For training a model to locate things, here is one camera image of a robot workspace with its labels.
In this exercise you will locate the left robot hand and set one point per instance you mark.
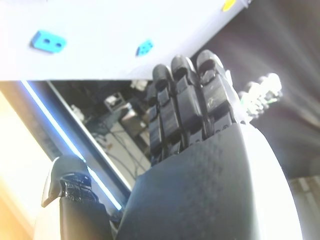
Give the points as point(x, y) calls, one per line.
point(200, 187)

